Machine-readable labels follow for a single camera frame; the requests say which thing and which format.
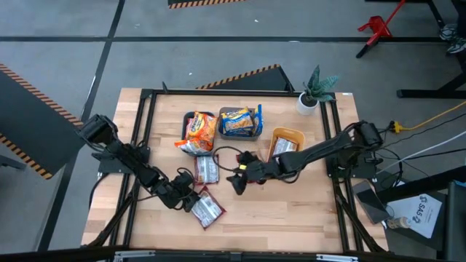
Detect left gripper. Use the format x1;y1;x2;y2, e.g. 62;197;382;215
156;178;201;214

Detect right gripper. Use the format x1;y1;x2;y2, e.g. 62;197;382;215
225;159;282;196

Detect orange chicken ramen pack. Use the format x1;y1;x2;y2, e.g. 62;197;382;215
186;111;218;143
184;116;194;141
173;139;215;154

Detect blue soy sauce ramen pack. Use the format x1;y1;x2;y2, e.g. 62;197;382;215
253;103;264;138
221;108;256;136

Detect grey plastic bin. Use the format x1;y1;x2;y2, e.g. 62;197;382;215
217;106;263;142

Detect black crossbar with brackets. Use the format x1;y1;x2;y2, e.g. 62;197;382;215
0;246;466;262

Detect yellow plastic bin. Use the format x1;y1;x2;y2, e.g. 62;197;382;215
266;126;307;163

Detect dark teal plastic bin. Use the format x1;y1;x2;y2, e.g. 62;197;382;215
181;111;216;157

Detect white plant pot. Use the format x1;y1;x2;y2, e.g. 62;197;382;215
296;92;321;116

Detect black hazard striped panel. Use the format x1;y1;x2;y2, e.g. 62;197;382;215
167;0;248;10
0;63;87;181
195;63;296;92

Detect green potted plant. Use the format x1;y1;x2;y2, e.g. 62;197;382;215
303;64;340;105

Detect dark tablet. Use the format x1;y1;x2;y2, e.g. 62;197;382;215
351;179;392;225

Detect small beige bottle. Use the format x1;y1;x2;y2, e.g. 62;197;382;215
385;216;412;230

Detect black side desk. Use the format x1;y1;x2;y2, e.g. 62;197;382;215
374;165;466;255

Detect white printed paper sheet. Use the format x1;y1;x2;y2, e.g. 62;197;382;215
387;192;443;239

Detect red metal stand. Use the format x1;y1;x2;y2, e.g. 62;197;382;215
357;0;407;47

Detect black desk legs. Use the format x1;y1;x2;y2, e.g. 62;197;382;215
355;0;466;100

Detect black chair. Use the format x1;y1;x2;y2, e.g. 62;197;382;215
443;180;466;261

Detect person's shoe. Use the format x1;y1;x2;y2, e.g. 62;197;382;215
446;36;466;55
438;23;459;41

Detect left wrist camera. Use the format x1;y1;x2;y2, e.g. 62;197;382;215
173;170;194;188

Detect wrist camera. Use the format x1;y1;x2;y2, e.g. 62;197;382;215
173;170;194;188
237;150;258;167

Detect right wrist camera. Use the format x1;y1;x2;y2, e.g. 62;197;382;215
237;150;258;167

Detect black camera cable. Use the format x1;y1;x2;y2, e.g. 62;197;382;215
212;146;245;173

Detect black aluminium table frame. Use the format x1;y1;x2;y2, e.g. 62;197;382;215
82;82;389;254

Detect yellow extension cable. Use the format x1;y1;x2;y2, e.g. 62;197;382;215
390;100;466;134

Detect white floor cable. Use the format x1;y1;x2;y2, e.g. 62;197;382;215
376;130;466;172

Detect black floor cable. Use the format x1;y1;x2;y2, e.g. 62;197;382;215
378;112;466;150

